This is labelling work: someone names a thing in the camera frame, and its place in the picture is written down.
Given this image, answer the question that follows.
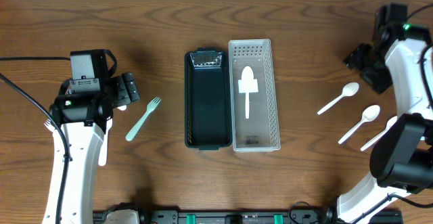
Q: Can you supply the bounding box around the white fork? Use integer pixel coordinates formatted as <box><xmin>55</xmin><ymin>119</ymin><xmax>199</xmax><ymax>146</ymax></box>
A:
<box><xmin>44</xmin><ymin>119</ymin><xmax>55</xmax><ymax>133</ymax></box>
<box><xmin>98</xmin><ymin>119</ymin><xmax>113</xmax><ymax>166</ymax></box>

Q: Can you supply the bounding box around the white spoon crossing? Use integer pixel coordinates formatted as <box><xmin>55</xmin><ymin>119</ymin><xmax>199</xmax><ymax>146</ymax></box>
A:
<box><xmin>317</xmin><ymin>82</ymin><xmax>359</xmax><ymax>115</ymax></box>

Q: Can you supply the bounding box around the mint green plastic fork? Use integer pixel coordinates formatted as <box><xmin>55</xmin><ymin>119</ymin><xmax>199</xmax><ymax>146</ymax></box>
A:
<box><xmin>125</xmin><ymin>97</ymin><xmax>161</xmax><ymax>141</ymax></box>

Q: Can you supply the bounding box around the white label in basket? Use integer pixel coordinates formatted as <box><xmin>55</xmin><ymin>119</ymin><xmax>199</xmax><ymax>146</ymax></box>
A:
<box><xmin>238</xmin><ymin>79</ymin><xmax>258</xmax><ymax>93</ymax></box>

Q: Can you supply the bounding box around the right black cable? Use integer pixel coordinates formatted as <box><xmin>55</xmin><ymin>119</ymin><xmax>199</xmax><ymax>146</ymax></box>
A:
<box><xmin>351</xmin><ymin>3</ymin><xmax>433</xmax><ymax>224</ymax></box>

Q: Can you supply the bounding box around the clear plastic basket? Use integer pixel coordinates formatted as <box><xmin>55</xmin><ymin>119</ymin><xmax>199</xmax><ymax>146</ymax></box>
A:
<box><xmin>229</xmin><ymin>39</ymin><xmax>281</xmax><ymax>152</ymax></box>

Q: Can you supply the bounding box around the left black cable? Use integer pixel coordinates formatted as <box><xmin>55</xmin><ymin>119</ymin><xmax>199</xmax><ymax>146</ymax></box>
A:
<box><xmin>0</xmin><ymin>56</ymin><xmax>72</xmax><ymax>224</ymax></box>

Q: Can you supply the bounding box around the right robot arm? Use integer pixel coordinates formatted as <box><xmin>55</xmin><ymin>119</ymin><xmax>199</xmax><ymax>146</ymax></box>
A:
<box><xmin>323</xmin><ymin>22</ymin><xmax>432</xmax><ymax>223</ymax></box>

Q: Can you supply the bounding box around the black plastic basket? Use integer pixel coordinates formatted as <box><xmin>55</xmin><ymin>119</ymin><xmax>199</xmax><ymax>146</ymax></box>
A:
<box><xmin>185</xmin><ymin>47</ymin><xmax>232</xmax><ymax>151</ymax></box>

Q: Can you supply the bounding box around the black cable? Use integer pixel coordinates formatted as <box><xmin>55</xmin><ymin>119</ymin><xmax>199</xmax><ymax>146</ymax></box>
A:
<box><xmin>0</xmin><ymin>56</ymin><xmax>72</xmax><ymax>224</ymax></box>
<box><xmin>351</xmin><ymin>3</ymin><xmax>433</xmax><ymax>224</ymax></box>

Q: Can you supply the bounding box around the white spoon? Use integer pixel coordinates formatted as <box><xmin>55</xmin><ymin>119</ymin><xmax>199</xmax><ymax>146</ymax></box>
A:
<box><xmin>117</xmin><ymin>105</ymin><xmax>127</xmax><ymax>111</ymax></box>
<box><xmin>239</xmin><ymin>66</ymin><xmax>254</xmax><ymax>119</ymax></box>
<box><xmin>338</xmin><ymin>105</ymin><xmax>380</xmax><ymax>144</ymax></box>
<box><xmin>360</xmin><ymin>116</ymin><xmax>398</xmax><ymax>152</ymax></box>

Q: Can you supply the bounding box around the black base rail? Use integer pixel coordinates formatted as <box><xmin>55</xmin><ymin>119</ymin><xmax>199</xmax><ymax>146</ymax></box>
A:
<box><xmin>93</xmin><ymin>202</ymin><xmax>403</xmax><ymax>224</ymax></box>

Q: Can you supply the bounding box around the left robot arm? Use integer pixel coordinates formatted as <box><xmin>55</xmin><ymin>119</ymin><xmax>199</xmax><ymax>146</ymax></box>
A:
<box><xmin>43</xmin><ymin>118</ymin><xmax>112</xmax><ymax>223</ymax></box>

